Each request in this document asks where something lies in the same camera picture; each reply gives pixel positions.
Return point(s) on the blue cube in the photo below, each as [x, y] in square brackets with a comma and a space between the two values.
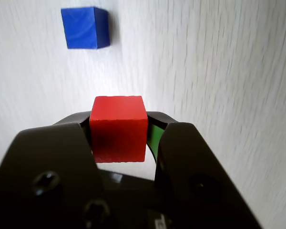
[82, 28]

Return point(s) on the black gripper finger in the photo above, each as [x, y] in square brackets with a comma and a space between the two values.
[45, 176]
[197, 181]

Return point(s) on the red cube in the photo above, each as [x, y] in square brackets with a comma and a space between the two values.
[119, 131]

